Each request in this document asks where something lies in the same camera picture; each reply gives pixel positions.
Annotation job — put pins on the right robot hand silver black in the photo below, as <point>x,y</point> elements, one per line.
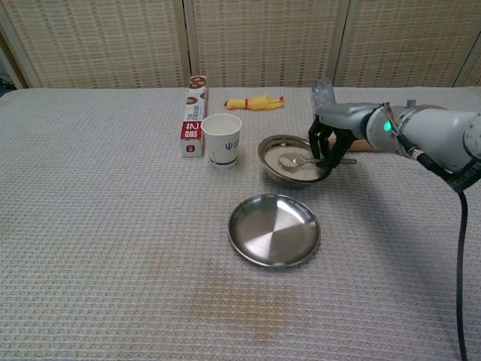
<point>342,116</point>

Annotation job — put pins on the steel spoon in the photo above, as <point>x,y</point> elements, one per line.
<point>291,161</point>

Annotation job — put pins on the steel bowl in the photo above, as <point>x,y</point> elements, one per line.
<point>293,183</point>

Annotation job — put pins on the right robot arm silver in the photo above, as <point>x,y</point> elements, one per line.
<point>432,131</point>

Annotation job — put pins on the white paper cup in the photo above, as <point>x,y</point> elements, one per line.
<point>225,146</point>

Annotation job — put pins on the steel plate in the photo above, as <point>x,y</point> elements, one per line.
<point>274,233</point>

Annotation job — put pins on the cling film box red white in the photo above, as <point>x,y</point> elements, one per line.
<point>191,139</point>

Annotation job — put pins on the clear plastic water bottle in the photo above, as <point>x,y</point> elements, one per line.
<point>323,94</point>

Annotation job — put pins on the wooden rolling pin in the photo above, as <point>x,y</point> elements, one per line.
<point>362,146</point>

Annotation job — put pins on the yellow rubber chicken toy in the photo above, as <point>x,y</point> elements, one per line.
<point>255,102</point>

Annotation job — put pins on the woven bamboo screen panel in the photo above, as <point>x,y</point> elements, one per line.
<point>409,41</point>
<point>97,41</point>
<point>263,41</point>

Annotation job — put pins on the beige waffle tablecloth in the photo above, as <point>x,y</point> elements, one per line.
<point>112,225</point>

